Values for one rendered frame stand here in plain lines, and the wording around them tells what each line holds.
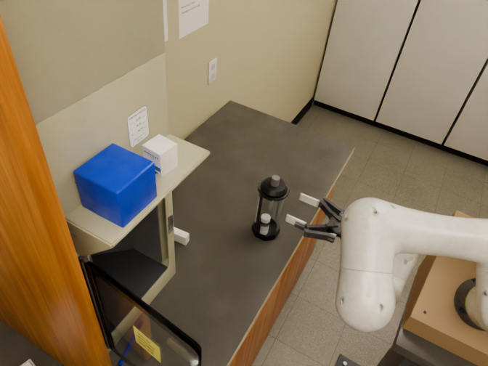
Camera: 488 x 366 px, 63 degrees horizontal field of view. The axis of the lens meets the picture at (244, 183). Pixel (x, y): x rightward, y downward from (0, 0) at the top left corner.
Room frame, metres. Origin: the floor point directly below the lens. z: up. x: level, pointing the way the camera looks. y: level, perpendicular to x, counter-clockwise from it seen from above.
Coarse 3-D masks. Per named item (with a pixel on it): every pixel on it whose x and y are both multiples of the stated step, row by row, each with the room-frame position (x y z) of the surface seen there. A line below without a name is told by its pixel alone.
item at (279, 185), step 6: (264, 180) 1.00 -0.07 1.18; (270, 180) 1.00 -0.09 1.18; (276, 180) 0.97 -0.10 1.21; (282, 180) 1.01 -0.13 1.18; (264, 186) 0.97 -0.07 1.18; (270, 186) 0.97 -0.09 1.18; (276, 186) 0.97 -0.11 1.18; (282, 186) 0.98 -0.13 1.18; (264, 192) 0.95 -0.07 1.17; (270, 192) 0.95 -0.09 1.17; (276, 192) 0.95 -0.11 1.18; (282, 192) 0.95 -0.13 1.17
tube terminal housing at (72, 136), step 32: (160, 64) 0.74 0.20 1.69; (96, 96) 0.58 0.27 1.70; (128, 96) 0.65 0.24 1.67; (160, 96) 0.73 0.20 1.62; (64, 128) 0.51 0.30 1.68; (96, 128) 0.57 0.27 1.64; (160, 128) 0.73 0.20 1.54; (64, 160) 0.49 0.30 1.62; (64, 192) 0.48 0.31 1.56; (160, 224) 0.74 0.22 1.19; (160, 288) 0.68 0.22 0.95
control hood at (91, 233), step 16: (192, 144) 0.72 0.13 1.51; (192, 160) 0.66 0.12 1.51; (176, 176) 0.61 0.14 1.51; (160, 192) 0.56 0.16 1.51; (80, 208) 0.49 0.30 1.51; (144, 208) 0.51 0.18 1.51; (80, 224) 0.45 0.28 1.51; (96, 224) 0.46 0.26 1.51; (112, 224) 0.46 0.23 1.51; (128, 224) 0.47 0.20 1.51; (80, 240) 0.45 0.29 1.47; (96, 240) 0.43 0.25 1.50; (112, 240) 0.43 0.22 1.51
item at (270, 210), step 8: (288, 192) 0.97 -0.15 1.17; (264, 200) 0.95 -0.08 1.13; (272, 200) 0.93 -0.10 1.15; (280, 200) 0.94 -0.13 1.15; (264, 208) 0.94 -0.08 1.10; (272, 208) 0.94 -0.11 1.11; (280, 208) 0.95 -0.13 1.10; (264, 216) 0.94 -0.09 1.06; (272, 216) 0.94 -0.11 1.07; (280, 216) 0.96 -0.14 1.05; (264, 224) 0.94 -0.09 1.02; (272, 224) 0.94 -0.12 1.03; (264, 232) 0.94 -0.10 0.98; (272, 232) 0.94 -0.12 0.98
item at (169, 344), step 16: (96, 272) 0.44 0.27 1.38; (96, 288) 0.45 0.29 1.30; (112, 288) 0.42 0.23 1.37; (112, 304) 0.42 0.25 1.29; (128, 304) 0.39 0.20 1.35; (144, 304) 0.38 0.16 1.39; (112, 320) 0.43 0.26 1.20; (128, 320) 0.40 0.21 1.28; (144, 320) 0.37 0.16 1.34; (160, 320) 0.35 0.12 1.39; (112, 336) 0.44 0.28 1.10; (128, 336) 0.41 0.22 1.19; (160, 336) 0.35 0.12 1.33; (176, 336) 0.33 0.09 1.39; (128, 352) 0.42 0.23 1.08; (144, 352) 0.38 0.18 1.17; (160, 352) 0.35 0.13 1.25; (176, 352) 0.33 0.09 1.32; (192, 352) 0.31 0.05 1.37
